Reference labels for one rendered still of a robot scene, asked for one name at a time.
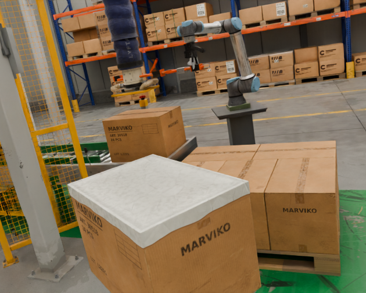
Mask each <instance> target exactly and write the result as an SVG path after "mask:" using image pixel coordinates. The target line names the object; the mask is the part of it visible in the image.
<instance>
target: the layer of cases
mask: <svg viewBox="0 0 366 293"><path fill-rule="evenodd" d="M182 163H186V164H189V165H193V166H197V167H201V168H204V169H207V170H211V171H215V172H218V173H222V174H226V175H229V176H232V177H236V178H240V179H243V180H247V181H248V182H249V189H250V203H251V208H252V217H253V225H254V234H255V240H256V248H257V249H262V250H270V249H271V250H272V251H288V252H304V253H320V254H330V255H339V187H338V166H337V155H336V141H313V142H290V143H277V144H253V145H230V146H207V147H197V148H196V149H195V150H194V151H192V152H191V153H190V154H189V155H188V156H187V157H186V158H185V159H184V160H183V161H182Z"/></svg>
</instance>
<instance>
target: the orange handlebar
mask: <svg viewBox="0 0 366 293"><path fill-rule="evenodd" d="M190 69H191V68H190V67H186V68H184V70H185V71H186V70H190ZM175 72H177V70H176V69H170V70H166V71H163V72H162V74H172V73H175ZM149 76H152V73H151V74H142V75H140V76H139V77H140V78H142V77H149ZM123 80H124V79H123V76H122V78H118V79H117V81H123Z"/></svg>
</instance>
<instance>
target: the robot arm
mask: <svg viewBox="0 0 366 293"><path fill-rule="evenodd" d="M241 29H242V22H241V20H240V18H238V17H233V18H230V19H227V20H221V21H216V22H213V23H206V24H203V22H201V21H195V22H193V20H188V21H185V22H182V25H180V26H178V27H177V33H178V35H179V36H180V37H183V36H184V43H186V44H184V46H185V52H184V54H185V58H190V61H189V62H188V63H187V64H188V65H191V66H192V67H193V69H194V68H195V64H198V63H199V62H198V55H197V53H196V51H199V52H201V53H204V52H205V49H204V48H201V47H198V46H196V45H193V44H194V43H195V42H194V41H196V40H195V34H207V33H214V34H222V33H227V32H229V35H230V37H231V41H232V46H233V48H234V52H235V56H236V60H237V63H238V67H239V71H240V74H241V77H235V78H231V79H229V80H227V90H228V96H229V100H228V106H238V105H243V104H245V103H246V99H245V98H244V96H243V94H244V93H251V92H257V91H258V90H259V88H260V79H259V78H258V77H255V75H254V73H252V70H251V67H250V63H249V59H248V56H247V52H246V48H245V44H244V41H243V37H242V33H241Z"/></svg>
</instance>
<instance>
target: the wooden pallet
mask: <svg viewBox="0 0 366 293"><path fill-rule="evenodd" d="M339 208H340V203H339ZM339 238H340V221H339ZM257 253H273V254H281V255H297V256H312V257H314V261H313V262H312V261H304V260H290V259H275V258H261V257H258V263H259V269H266V270H278V271H291V272H298V273H310V274H323V275H330V276H340V240H339V255H330V254H320V253H304V252H288V251H272V250H271V249H270V250H262V249H257Z"/></svg>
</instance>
